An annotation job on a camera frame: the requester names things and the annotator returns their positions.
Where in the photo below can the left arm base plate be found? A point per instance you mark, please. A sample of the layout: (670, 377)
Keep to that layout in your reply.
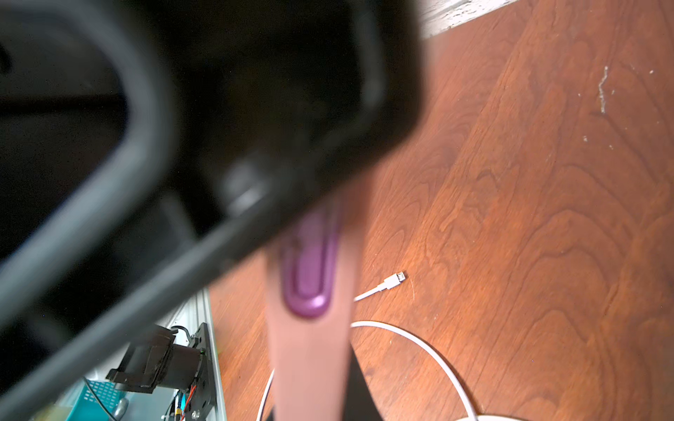
(158, 361)

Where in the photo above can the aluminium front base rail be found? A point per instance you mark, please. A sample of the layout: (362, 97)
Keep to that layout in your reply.
(96, 398)

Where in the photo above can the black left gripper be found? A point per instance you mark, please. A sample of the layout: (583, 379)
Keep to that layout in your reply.
(148, 147)

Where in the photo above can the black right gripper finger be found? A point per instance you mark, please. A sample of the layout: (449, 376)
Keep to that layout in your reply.
(359, 404)

